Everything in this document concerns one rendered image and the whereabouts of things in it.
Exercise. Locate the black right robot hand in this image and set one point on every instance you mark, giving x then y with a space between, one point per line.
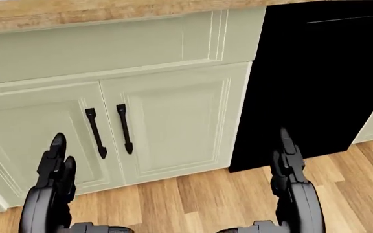
295 174

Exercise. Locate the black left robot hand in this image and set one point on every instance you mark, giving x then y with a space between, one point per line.
52 170

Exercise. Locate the pale green cabinet door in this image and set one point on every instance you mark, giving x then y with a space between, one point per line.
28 136
176 123

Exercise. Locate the black dishwasher front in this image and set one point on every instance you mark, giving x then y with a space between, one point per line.
306 80

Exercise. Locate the pale green false drawer panel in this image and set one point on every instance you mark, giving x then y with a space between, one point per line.
108 46

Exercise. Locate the light wood countertop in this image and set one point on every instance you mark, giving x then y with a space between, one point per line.
92 12

